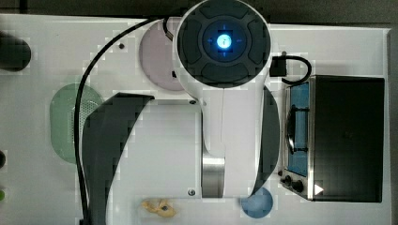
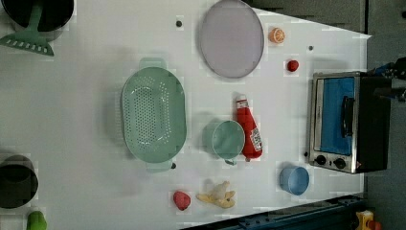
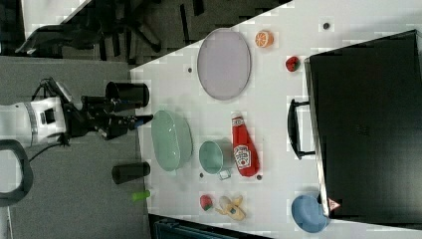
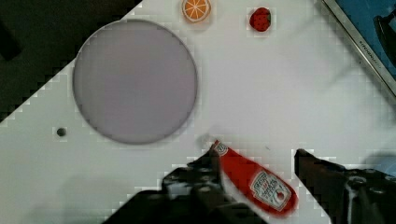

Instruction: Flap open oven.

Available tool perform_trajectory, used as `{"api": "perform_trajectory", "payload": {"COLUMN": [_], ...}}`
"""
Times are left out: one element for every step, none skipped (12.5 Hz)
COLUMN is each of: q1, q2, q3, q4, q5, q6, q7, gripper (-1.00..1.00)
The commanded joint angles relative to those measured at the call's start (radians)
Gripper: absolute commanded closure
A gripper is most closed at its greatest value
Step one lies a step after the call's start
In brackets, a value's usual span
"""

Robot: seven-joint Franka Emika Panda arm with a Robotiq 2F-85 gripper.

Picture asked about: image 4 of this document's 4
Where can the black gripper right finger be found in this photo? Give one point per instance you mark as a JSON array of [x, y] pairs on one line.
[[348, 196]]

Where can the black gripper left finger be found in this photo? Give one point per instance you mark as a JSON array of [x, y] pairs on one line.
[[195, 189]]

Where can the red ketchup bottle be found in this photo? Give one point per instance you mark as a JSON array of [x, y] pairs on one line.
[[258, 184]]

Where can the round purple plate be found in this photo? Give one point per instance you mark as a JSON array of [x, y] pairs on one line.
[[135, 82]]

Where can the orange slice toy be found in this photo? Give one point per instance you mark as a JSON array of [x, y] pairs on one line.
[[196, 10]]

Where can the red strawberry toy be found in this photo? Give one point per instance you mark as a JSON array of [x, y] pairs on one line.
[[260, 20]]

